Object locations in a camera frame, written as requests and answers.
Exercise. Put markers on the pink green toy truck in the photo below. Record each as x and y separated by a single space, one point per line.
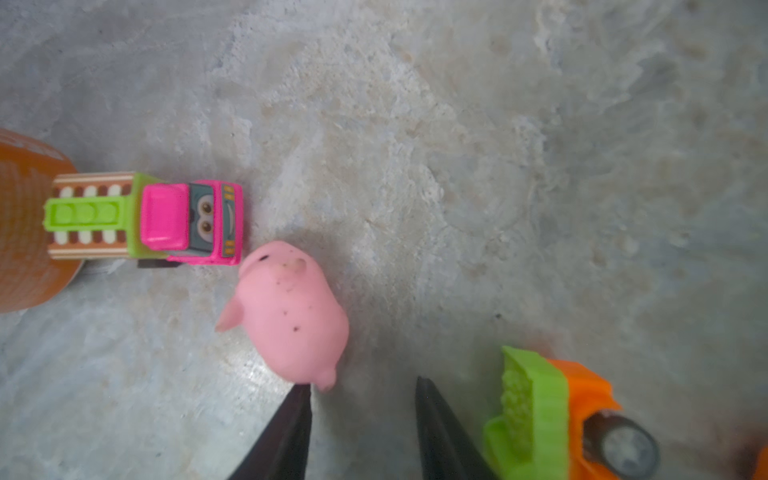
134 215

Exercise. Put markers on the orange green toy car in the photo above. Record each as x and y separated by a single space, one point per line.
559 420

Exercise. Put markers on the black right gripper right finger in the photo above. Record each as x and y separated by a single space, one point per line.
446 450

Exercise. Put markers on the orange soda can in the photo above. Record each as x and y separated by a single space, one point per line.
29 277

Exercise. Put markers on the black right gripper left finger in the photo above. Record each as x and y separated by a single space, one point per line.
281 451

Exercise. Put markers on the pink pig toy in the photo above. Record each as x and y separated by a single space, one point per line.
284 303

